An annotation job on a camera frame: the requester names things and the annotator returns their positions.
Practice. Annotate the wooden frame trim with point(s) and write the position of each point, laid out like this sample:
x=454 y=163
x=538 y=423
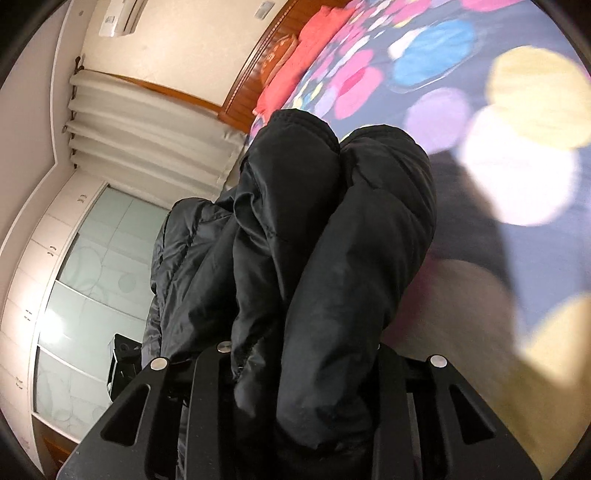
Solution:
x=184 y=97

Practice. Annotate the wooden headboard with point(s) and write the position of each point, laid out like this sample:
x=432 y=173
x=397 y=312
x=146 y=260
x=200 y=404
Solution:
x=244 y=87

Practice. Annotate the colourful dotted bedspread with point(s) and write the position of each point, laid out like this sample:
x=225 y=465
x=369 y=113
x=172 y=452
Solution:
x=531 y=161

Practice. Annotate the white air conditioner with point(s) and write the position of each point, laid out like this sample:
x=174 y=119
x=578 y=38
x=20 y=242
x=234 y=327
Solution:
x=122 y=18

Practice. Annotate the wall outlet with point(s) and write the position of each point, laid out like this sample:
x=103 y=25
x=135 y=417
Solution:
x=268 y=8

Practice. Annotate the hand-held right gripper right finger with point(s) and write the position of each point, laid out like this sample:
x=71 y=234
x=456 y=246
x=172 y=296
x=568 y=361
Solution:
x=392 y=378

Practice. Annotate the black puffer jacket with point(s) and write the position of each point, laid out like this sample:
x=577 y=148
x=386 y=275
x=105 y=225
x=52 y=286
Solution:
x=323 y=230

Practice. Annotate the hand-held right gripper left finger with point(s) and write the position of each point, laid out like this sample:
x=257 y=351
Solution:
x=207 y=383

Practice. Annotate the white curtain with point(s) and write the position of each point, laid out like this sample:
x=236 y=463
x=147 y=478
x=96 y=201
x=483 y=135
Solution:
x=152 y=124

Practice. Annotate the red pillow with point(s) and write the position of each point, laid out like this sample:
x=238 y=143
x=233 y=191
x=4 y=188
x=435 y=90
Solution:
x=295 y=69

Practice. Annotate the white glass-door wardrobe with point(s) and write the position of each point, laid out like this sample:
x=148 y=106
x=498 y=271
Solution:
x=92 y=258

